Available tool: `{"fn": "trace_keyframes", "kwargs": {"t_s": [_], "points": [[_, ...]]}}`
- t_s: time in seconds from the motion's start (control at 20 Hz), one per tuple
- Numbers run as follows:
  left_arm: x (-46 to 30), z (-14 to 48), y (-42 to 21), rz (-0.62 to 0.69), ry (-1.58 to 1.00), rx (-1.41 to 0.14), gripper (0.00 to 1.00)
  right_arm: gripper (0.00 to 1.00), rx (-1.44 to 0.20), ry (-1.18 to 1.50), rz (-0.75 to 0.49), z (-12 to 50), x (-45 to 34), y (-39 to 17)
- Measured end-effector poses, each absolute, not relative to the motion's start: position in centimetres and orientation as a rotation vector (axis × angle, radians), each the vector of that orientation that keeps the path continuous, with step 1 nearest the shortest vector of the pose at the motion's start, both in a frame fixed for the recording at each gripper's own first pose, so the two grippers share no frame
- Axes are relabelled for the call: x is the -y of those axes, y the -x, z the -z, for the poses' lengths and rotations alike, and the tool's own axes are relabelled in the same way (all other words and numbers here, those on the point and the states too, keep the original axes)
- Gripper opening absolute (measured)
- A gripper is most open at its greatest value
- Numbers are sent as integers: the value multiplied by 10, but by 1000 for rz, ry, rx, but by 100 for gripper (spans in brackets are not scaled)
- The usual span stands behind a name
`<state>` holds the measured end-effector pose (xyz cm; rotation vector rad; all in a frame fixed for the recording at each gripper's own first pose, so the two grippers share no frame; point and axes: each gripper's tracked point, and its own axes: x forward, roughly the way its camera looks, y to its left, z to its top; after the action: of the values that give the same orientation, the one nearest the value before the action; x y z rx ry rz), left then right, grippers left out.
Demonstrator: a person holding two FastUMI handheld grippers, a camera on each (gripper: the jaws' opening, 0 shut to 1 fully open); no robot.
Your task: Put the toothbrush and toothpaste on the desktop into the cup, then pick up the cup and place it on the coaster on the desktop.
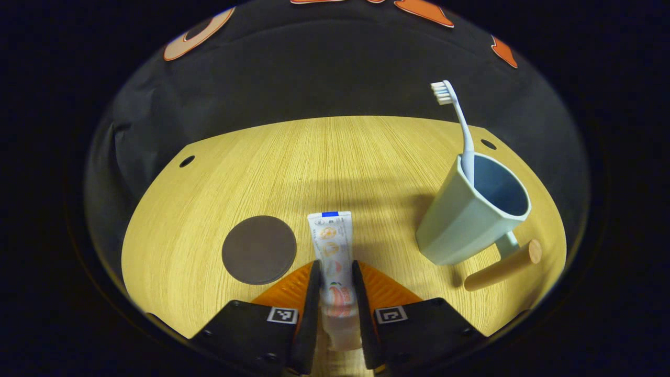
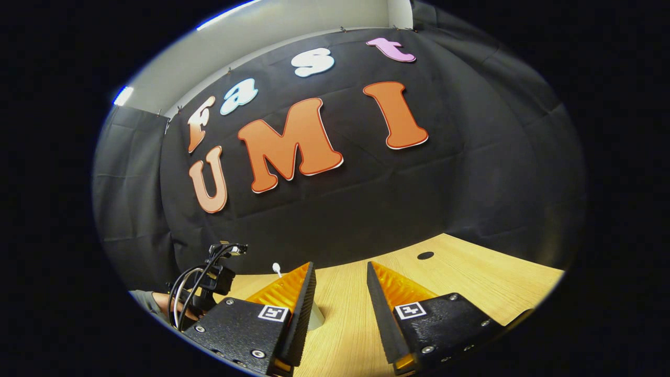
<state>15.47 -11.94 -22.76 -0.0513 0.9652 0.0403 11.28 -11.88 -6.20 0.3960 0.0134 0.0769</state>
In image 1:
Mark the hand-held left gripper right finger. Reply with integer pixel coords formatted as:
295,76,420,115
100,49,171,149
352,259,487,373

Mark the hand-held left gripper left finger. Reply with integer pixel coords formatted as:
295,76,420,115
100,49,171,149
188,260,321,375

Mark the white toothpaste tube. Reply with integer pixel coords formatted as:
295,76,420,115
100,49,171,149
307,211,363,351

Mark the brown round coaster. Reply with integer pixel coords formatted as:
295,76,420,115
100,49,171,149
221,215,297,285

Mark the light blue cup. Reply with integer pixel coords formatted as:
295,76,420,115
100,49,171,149
415,152,543,292

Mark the white toothbrush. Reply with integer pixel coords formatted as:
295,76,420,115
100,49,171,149
430,80,476,185

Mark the black backdrop cloth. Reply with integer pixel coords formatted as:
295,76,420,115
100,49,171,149
84,0,592,252

